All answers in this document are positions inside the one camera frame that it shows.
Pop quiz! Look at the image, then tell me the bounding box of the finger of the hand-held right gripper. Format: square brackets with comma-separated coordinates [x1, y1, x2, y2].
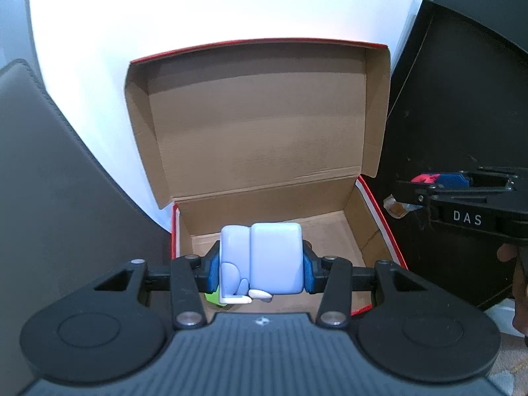
[437, 167, 518, 192]
[398, 181, 509, 212]

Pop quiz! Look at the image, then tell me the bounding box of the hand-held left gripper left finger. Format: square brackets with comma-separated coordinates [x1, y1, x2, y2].
[92, 240, 222, 331]

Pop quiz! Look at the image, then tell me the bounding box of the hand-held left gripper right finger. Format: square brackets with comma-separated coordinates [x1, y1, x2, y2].
[301, 239, 430, 331]

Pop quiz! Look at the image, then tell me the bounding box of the small brown square charm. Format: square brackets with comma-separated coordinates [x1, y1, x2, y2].
[383, 195, 413, 219]

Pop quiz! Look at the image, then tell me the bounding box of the lavender elephant-shaped charger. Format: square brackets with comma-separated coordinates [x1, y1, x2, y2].
[218, 223, 305, 304]

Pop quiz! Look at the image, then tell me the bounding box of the red cardboard shoebox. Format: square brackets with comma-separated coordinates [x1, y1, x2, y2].
[124, 38, 409, 324]

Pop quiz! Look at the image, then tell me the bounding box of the person's right hand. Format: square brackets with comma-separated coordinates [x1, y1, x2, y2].
[497, 243, 528, 345]

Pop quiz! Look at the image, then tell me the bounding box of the black flat board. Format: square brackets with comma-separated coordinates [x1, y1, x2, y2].
[359, 0, 528, 310]

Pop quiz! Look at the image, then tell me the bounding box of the pink fluffy rug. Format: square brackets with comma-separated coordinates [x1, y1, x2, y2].
[491, 305, 528, 396]

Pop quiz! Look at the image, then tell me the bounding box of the large black panel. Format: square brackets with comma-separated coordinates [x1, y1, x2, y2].
[433, 0, 528, 54]

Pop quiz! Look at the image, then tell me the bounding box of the grey door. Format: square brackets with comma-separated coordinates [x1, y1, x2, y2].
[0, 0, 30, 67]

